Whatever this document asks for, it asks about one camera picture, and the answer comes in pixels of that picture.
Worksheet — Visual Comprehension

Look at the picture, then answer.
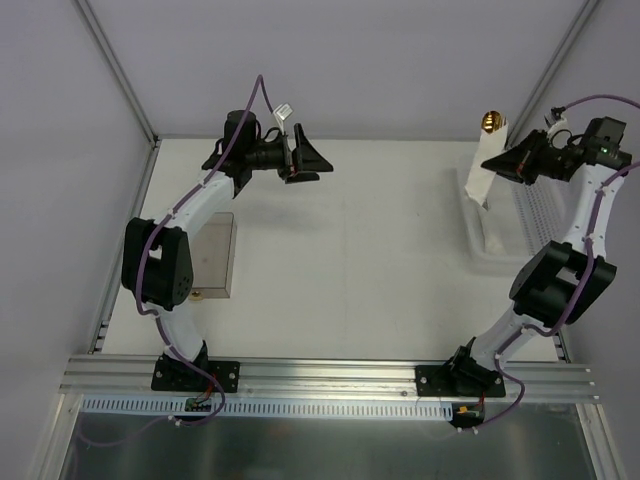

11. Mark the gold spoon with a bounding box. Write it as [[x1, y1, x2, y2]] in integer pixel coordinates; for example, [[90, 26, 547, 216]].
[[481, 110, 507, 134]]

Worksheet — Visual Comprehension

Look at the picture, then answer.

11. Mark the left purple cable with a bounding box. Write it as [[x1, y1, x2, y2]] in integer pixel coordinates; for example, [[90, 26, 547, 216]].
[[74, 74, 279, 449]]

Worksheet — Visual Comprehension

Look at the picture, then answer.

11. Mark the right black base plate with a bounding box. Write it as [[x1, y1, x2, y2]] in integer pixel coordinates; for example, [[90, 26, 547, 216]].
[[414, 365, 506, 398]]

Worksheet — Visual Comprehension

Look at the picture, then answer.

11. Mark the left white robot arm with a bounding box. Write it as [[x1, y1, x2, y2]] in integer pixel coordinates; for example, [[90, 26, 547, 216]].
[[121, 110, 334, 393]]

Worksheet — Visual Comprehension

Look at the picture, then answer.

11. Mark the white perforated plastic basket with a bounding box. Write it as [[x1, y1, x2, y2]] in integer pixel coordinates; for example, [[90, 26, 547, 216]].
[[456, 160, 569, 277]]

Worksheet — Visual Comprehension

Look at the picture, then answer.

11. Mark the white slotted cable duct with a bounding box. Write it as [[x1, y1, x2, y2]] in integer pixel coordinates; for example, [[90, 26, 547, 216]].
[[80, 395, 453, 422]]

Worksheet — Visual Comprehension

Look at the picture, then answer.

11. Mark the aluminium mounting rail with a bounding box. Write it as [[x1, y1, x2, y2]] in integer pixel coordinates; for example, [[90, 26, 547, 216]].
[[59, 354, 601, 404]]

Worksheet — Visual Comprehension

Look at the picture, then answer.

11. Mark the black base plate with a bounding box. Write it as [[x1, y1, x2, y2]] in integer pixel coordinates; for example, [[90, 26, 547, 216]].
[[414, 365, 506, 398], [150, 355, 241, 393]]

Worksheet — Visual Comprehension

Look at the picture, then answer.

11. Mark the clear plastic utensil tray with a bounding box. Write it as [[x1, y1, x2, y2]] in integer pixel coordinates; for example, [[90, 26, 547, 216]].
[[189, 212, 237, 301]]

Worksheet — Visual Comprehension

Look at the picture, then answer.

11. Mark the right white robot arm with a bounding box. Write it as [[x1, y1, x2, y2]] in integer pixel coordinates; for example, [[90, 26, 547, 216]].
[[429, 116, 635, 397]]

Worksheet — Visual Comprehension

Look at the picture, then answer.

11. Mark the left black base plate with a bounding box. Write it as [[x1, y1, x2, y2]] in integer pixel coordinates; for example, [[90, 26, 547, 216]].
[[150, 355, 241, 393]]

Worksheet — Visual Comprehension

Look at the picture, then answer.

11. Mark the white paper napkin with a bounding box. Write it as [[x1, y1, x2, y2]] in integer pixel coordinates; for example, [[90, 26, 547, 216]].
[[463, 122, 509, 207]]

